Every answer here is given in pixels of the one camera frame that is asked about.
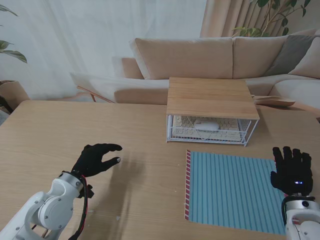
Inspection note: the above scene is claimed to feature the wire organizer with wooden top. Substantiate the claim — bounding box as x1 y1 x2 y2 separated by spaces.
165 76 260 148

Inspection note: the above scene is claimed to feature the green plant in beige pot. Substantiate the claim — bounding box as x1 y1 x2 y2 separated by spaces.
0 4 28 65

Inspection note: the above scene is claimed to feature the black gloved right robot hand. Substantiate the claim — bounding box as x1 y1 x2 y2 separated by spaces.
269 146 314 197

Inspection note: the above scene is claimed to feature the cream keyboard with round keys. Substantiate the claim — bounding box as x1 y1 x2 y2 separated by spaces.
172 114 243 140

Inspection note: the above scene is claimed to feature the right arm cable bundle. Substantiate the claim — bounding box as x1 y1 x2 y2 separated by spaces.
280 196 291 227

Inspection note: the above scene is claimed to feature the white cable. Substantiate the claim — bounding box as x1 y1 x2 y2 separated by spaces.
186 116 214 141

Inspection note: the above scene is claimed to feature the beige curtain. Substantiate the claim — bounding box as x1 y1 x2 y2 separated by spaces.
199 0 320 39

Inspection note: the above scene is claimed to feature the white wire drawer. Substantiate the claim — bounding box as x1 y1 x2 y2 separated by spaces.
168 114 248 145

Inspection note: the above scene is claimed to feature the beige plant pot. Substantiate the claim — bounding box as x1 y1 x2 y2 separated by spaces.
0 79 31 116

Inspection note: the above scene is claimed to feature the wooden dish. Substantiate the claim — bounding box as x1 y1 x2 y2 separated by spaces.
253 95 297 108

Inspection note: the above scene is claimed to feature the black tripod stand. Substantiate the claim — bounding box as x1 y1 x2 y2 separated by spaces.
0 96 14 116

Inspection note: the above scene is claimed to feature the beige sofa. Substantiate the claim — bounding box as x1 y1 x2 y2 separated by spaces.
69 27 320 111

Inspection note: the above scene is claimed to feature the tall green leafy plant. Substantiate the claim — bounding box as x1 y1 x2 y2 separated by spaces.
231 0 311 39

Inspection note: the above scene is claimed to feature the gray cushion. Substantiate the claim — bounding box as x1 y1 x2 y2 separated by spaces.
264 34 318 77

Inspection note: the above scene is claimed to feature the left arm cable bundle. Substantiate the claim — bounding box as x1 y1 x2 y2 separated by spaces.
67 174 95 240

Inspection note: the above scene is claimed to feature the blue striped mouse pad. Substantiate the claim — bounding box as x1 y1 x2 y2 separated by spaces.
184 149 288 236

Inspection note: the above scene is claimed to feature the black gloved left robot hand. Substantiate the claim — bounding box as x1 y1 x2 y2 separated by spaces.
70 142 124 179

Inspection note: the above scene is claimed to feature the white computer mouse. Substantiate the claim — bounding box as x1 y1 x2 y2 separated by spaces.
194 121 220 132

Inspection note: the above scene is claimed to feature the white sheer curtain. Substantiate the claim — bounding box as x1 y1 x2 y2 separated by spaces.
0 0 209 101

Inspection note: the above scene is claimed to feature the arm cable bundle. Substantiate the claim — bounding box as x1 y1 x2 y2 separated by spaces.
67 174 95 240
280 196 291 227

